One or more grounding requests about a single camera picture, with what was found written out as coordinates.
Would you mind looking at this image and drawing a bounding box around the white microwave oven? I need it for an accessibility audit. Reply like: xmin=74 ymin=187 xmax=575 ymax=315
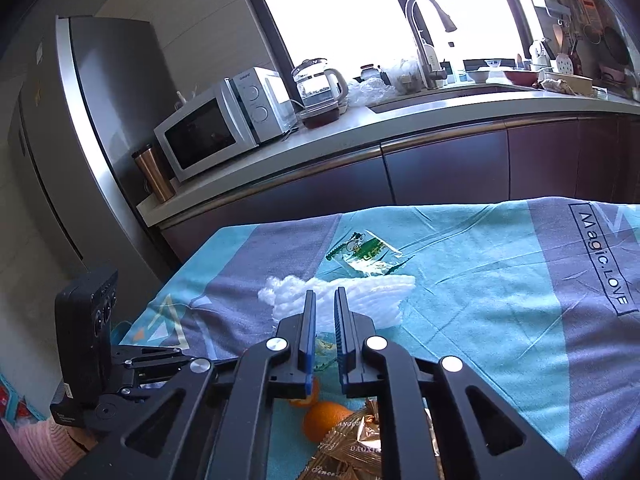
xmin=153 ymin=66 xmax=297 ymax=183

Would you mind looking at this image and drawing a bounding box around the dark framed window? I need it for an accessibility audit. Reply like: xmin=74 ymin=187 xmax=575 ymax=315
xmin=245 ymin=0 xmax=536 ymax=96

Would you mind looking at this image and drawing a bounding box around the steel kitchen faucet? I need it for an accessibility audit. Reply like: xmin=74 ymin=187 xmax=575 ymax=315
xmin=405 ymin=0 xmax=457 ymax=90

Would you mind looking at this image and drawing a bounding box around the person's left forearm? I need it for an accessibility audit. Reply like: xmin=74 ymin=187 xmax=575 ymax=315
xmin=0 ymin=412 xmax=101 ymax=480

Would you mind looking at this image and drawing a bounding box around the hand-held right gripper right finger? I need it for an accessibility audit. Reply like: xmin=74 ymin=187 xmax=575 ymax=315
xmin=334 ymin=287 xmax=586 ymax=480

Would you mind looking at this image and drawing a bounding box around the blue purple tablecloth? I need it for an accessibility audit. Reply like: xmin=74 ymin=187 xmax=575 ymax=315
xmin=117 ymin=199 xmax=640 ymax=480

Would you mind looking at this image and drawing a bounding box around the red bowl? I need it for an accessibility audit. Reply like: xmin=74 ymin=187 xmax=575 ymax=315
xmin=502 ymin=67 xmax=543 ymax=87

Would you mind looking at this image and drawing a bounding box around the copper thermos mug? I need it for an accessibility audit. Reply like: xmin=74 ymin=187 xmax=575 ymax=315
xmin=131 ymin=143 xmax=177 ymax=204

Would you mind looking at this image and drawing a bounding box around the clear green printed plastic bag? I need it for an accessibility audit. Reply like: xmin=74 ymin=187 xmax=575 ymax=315
xmin=326 ymin=230 xmax=416 ymax=278
xmin=315 ymin=332 xmax=341 ymax=373

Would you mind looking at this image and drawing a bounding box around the dark kitchen counter cabinet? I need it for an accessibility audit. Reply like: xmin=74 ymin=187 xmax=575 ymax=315
xmin=136 ymin=85 xmax=640 ymax=266

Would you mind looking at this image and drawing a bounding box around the small orange peel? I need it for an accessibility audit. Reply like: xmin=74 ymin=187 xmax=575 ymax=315
xmin=290 ymin=380 xmax=321 ymax=408

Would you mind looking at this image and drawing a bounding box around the clear dish soap bottle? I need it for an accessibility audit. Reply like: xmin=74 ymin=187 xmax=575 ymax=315
xmin=447 ymin=40 xmax=466 ymax=83

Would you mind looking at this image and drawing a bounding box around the glass electric kettle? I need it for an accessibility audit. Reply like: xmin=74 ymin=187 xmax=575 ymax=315
xmin=291 ymin=57 xmax=349 ymax=111

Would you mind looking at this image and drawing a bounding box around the white plastic bag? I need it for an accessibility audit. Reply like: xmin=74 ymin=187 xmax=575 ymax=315
xmin=385 ymin=57 xmax=426 ymax=95

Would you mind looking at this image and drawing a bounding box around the white foam net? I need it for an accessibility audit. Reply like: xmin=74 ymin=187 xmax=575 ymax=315
xmin=257 ymin=274 xmax=417 ymax=331

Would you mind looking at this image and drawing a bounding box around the kitchen sink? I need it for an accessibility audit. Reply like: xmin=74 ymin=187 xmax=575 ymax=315
xmin=367 ymin=85 xmax=541 ymax=113

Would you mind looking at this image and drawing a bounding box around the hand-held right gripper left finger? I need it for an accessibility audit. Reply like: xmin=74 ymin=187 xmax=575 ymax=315
xmin=62 ymin=290 xmax=321 ymax=480

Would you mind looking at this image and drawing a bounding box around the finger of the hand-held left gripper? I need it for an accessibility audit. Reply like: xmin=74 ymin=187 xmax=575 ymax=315
xmin=120 ymin=357 xmax=240 ymax=397
xmin=111 ymin=343 xmax=197 ymax=363

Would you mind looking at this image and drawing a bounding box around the crumpled clear plastic bag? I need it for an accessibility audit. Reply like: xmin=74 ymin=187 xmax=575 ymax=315
xmin=348 ymin=77 xmax=396 ymax=108

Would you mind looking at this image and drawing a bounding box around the grey refrigerator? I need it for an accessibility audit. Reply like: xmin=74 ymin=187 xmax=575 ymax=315
xmin=7 ymin=15 xmax=176 ymax=281

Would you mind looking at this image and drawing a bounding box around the large orange peel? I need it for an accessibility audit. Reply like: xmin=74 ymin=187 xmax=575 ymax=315
xmin=303 ymin=401 xmax=353 ymax=443

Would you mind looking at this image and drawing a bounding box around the black frying pan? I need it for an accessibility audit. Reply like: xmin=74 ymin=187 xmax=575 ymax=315
xmin=600 ymin=25 xmax=630 ymax=63

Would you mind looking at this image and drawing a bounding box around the grey wall shelf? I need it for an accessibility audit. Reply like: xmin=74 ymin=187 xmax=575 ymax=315
xmin=532 ymin=0 xmax=571 ymax=18

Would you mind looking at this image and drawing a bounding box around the dark red lidded container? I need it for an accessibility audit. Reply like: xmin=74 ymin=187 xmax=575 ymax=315
xmin=299 ymin=105 xmax=346 ymax=130

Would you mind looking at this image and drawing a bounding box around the beige rectangular dish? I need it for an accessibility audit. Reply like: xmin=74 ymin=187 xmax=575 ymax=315
xmin=542 ymin=71 xmax=596 ymax=97

